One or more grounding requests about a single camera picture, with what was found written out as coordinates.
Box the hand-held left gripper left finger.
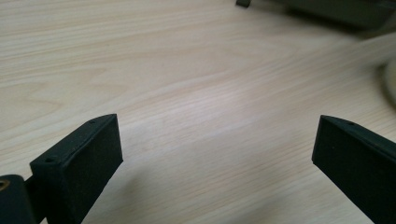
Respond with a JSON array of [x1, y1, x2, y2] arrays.
[[30, 113, 124, 224]]

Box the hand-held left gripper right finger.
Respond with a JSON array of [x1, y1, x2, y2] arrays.
[[312, 115, 396, 224]]

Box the pale round object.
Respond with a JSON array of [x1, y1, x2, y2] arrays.
[[377, 57, 396, 108]]

